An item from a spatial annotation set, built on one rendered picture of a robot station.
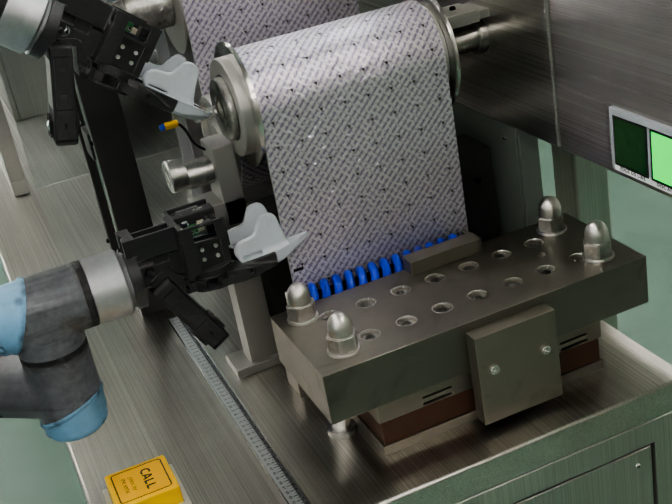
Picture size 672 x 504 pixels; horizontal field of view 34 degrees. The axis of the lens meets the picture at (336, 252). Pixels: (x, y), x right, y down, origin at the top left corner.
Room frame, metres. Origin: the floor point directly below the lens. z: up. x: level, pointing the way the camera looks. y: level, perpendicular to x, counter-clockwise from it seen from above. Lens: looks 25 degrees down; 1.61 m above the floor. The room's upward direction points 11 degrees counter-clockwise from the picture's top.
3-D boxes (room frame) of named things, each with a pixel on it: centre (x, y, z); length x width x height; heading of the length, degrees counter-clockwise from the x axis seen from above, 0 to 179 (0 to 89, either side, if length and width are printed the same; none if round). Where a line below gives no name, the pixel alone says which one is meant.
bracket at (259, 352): (1.23, 0.13, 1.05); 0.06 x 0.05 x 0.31; 109
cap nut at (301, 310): (1.08, 0.05, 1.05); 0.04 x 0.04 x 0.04
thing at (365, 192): (1.19, -0.05, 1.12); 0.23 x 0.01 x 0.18; 109
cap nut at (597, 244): (1.10, -0.29, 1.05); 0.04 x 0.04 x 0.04
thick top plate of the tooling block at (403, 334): (1.09, -0.13, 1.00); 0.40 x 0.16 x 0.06; 109
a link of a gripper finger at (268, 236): (1.13, 0.07, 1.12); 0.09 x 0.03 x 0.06; 107
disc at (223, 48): (1.21, 0.08, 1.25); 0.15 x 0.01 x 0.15; 19
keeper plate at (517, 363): (1.01, -0.17, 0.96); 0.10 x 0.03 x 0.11; 109
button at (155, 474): (0.98, 0.25, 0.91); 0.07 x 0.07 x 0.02; 19
